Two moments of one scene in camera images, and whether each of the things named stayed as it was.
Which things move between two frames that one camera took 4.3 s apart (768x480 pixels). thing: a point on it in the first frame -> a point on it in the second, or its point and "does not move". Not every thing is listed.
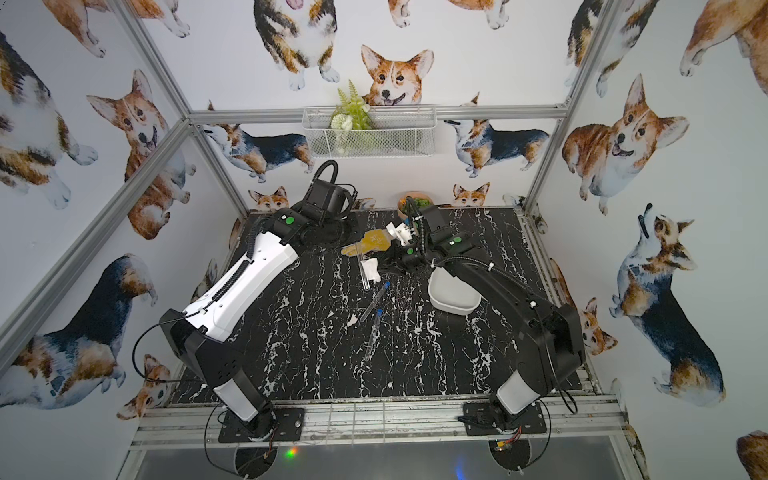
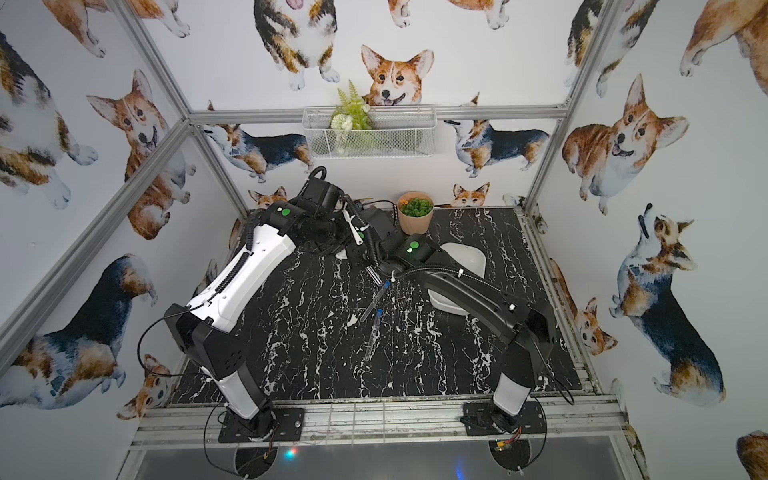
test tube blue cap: (385, 287) does not move
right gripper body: (417, 255) -> (379, 260)
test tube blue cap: (373, 338) does not move
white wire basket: (370, 131) does not move
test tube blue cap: (362, 269) -> (373, 275)
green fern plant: (353, 114) does not move
